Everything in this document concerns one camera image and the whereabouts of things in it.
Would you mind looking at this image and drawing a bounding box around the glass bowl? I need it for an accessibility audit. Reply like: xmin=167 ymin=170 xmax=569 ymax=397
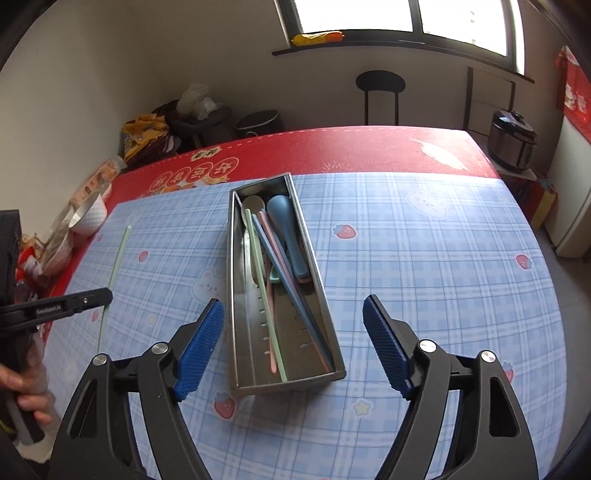
xmin=39 ymin=220 xmax=75 ymax=278

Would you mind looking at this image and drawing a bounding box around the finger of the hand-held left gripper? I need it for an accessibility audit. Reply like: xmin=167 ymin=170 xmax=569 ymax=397
xmin=21 ymin=288 xmax=114 ymax=325

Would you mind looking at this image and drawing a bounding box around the silver pressure cooker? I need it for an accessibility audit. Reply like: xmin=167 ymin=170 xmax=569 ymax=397
xmin=488 ymin=109 xmax=539 ymax=174

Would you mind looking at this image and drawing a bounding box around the white refrigerator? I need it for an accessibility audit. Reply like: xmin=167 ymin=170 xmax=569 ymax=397
xmin=551 ymin=111 xmax=591 ymax=259

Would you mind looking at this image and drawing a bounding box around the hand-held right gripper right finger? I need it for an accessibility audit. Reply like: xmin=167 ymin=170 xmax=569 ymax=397
xmin=362 ymin=294 xmax=541 ymax=480

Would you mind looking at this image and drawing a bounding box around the black air fryer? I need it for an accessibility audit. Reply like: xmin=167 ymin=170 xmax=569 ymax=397
xmin=235 ymin=109 xmax=285 ymax=140

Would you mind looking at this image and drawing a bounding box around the clear plastic bag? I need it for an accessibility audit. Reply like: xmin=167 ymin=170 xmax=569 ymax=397
xmin=177 ymin=83 xmax=219 ymax=121

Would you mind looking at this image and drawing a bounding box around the blue spoon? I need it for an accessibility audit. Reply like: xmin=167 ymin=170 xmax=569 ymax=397
xmin=266 ymin=195 xmax=308 ymax=274

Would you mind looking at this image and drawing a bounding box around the orange tissue pack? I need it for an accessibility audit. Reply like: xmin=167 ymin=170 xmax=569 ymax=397
xmin=73 ymin=159 xmax=123 ymax=209

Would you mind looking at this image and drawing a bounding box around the red cardboard box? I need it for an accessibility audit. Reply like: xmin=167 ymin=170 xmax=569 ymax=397
xmin=521 ymin=179 xmax=560 ymax=228

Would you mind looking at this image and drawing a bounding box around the blue plaid table mat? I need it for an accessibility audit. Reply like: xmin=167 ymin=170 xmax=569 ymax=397
xmin=46 ymin=173 xmax=571 ymax=480

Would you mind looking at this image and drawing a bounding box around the dark framed window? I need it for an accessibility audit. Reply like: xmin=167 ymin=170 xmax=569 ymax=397
xmin=271 ymin=0 xmax=536 ymax=84

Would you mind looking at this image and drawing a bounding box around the person's left hand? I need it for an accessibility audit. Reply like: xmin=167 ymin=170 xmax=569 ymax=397
xmin=0 ymin=344 xmax=54 ymax=426

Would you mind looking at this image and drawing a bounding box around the metal utensil box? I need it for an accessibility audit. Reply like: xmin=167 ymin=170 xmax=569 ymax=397
xmin=228 ymin=172 xmax=347 ymax=399

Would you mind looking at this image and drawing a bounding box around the black round stool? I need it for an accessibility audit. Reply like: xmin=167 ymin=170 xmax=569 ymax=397
xmin=355 ymin=69 xmax=406 ymax=127

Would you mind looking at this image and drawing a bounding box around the red printed cloth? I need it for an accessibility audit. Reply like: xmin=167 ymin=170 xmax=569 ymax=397
xmin=556 ymin=45 xmax=591 ymax=136

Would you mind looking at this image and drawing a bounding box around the blue chopstick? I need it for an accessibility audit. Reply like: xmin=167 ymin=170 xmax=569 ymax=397
xmin=252 ymin=222 xmax=334 ymax=374

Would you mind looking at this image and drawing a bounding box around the yellow packet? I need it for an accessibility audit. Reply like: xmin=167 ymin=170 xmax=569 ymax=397
xmin=291 ymin=31 xmax=345 ymax=47

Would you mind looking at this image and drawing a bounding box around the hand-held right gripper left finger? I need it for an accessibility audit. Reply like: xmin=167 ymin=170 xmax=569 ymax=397
xmin=46 ymin=298 xmax=225 ymax=480

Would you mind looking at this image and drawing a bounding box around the white bowl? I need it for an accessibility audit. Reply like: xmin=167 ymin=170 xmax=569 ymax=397
xmin=68 ymin=191 xmax=110 ymax=237

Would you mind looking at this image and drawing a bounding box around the red noodle packet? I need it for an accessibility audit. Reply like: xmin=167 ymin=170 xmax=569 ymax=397
xmin=16 ymin=244 xmax=48 ymax=297

